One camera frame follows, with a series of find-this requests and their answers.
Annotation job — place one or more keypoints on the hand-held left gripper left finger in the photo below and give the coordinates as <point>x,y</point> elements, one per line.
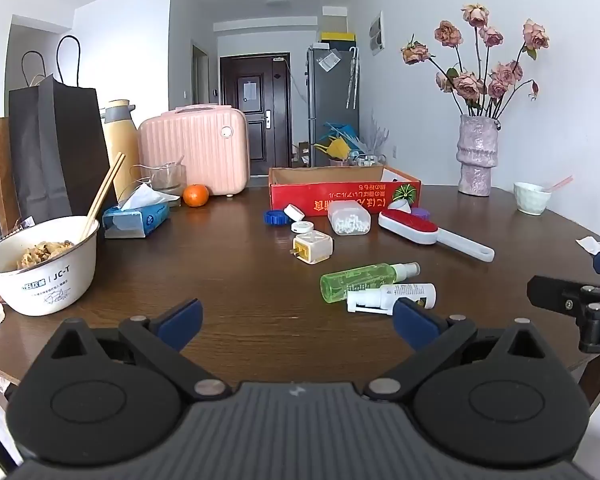
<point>182,324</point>

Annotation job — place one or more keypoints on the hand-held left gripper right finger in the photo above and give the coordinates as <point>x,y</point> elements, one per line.
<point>414,324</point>

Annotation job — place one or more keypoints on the green spray bottle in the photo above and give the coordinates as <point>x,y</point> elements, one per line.
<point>355,280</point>

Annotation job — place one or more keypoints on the clear container with white balls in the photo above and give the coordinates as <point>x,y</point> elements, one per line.
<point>349,217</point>

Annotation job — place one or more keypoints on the red cardboard box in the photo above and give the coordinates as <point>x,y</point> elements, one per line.
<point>350,199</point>

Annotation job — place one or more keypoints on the blue ridged bottle cap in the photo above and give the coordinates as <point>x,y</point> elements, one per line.
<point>276,217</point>

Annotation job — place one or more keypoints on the crumpled white tissue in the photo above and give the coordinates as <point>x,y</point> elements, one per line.
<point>597,245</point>

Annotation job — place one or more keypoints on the white spray bottle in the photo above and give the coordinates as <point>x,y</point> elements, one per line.
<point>411,295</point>

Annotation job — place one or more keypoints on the pink drinking straw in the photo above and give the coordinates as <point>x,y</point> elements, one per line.
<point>560,182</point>

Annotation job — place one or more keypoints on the pale green cup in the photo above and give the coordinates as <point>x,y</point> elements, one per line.
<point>530,200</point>

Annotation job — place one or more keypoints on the red and white lint brush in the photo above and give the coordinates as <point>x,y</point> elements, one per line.
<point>410,222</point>

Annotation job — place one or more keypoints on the purple bottle cap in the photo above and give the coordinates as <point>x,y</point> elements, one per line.
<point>419,213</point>

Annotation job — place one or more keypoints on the blue tissue pack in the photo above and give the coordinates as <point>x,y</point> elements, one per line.
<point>135,220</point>

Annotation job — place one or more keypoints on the white plug adapter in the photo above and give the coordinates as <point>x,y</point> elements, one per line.
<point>314,249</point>

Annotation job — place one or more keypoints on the orange mandarin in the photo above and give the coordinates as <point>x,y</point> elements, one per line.
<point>195,195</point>

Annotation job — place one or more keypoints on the white noodle bowl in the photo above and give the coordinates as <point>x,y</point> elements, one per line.
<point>45,285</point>

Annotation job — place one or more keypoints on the pale purple ceramic vase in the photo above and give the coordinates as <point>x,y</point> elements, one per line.
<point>476,160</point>

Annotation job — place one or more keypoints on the wooden chopstick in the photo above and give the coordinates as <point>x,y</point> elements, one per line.
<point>105,185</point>
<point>111,185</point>

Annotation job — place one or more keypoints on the cooked noodles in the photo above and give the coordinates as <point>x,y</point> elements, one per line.
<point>42,252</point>

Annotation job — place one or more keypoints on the pink hard suitcase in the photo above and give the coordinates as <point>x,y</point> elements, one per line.
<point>195,145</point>

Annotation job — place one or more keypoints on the yellow thermos jug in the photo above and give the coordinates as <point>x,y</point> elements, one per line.
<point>120,150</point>

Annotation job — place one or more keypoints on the pale dried grass bouquet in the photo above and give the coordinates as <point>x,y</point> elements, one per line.
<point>375,135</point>

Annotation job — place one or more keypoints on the dark brown entrance door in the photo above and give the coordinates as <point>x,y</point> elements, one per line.
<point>255,130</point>

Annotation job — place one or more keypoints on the black paper bag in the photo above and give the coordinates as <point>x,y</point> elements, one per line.
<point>55,150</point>

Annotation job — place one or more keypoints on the bunch of dried pink roses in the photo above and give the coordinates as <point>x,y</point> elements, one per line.
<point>467,85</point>

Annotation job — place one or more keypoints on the grey refrigerator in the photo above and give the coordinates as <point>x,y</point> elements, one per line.
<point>330,105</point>

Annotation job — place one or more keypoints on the brown paper bag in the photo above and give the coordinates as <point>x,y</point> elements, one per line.
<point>2,170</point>

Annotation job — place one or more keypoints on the glass interior door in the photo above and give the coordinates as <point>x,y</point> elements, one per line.
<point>200,75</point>

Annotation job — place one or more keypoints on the clear folded umbrella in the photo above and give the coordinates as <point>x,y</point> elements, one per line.
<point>352,80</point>

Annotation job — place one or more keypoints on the paper sheet on refrigerator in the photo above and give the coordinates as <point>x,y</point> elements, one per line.
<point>329,60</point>

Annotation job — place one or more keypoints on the yellow and black box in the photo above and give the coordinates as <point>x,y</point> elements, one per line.
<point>337,38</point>

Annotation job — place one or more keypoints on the round ceiling lamp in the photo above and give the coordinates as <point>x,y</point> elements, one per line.
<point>278,1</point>

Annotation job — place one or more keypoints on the white wall electrical panel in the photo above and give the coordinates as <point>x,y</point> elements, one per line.
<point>376,34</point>

